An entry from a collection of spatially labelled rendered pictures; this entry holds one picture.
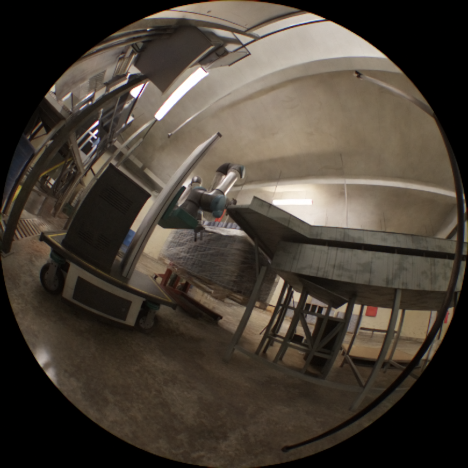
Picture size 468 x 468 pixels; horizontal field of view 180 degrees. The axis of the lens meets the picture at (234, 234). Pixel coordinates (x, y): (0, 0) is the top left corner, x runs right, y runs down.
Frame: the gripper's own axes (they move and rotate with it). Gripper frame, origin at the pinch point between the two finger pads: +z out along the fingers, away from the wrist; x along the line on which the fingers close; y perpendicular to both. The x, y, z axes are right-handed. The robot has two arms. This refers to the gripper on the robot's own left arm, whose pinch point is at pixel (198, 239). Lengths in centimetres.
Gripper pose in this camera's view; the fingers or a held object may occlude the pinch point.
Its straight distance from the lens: 161.3
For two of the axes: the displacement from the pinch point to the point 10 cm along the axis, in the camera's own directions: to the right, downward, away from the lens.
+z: 0.0, 9.8, -1.8
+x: -6.7, 1.4, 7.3
